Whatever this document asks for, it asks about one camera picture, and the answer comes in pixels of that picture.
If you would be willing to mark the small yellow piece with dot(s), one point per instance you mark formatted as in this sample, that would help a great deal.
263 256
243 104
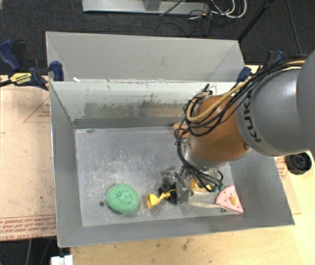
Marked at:
195 186

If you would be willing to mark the green round scrubber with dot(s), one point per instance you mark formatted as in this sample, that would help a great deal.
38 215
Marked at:
122 198

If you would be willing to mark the yellow crumpled toy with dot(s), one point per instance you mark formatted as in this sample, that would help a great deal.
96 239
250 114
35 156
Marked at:
154 200

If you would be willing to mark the beige flat strip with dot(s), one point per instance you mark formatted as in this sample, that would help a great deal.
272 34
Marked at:
204 205

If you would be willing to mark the brown cardboard board red print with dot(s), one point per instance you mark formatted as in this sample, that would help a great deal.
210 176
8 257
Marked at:
24 153

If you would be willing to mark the pink wedge with yellow spot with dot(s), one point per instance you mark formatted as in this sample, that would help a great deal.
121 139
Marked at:
227 199

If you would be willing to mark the grey metal bin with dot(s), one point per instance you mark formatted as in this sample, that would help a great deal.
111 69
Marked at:
135 159

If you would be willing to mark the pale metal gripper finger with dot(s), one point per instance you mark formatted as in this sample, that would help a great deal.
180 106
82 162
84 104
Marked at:
170 172
183 195

